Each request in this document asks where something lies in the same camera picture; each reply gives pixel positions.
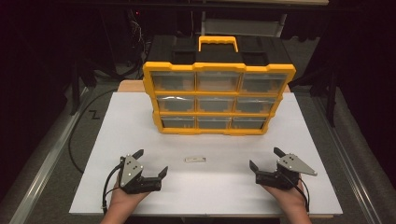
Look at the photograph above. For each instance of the black metal stand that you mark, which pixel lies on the black metal stand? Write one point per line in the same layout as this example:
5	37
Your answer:
74	87
332	93

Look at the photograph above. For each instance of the clear plastic drawer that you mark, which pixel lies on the clear plastic drawer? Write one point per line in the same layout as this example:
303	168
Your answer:
255	105

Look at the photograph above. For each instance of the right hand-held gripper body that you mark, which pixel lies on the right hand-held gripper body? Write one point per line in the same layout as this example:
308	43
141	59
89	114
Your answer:
291	165

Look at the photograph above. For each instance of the aluminium floor rail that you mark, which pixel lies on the aluminium floor rail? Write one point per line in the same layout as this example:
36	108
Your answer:
348	161
46	161

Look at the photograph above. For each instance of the set of clear drawers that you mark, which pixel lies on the set of clear drawers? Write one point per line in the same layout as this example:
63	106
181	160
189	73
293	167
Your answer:
174	81

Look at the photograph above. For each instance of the person's right hand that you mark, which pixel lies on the person's right hand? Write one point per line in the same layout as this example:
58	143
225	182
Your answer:
292	200

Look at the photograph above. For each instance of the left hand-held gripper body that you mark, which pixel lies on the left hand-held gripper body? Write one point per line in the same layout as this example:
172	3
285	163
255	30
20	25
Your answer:
132	171

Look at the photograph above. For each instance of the person's left hand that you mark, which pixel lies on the person's left hand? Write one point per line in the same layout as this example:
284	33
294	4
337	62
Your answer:
123	200

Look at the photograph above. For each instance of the yellow and black organizer cabinet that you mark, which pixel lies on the yellow and black organizer cabinet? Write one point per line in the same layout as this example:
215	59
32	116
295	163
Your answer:
218	67

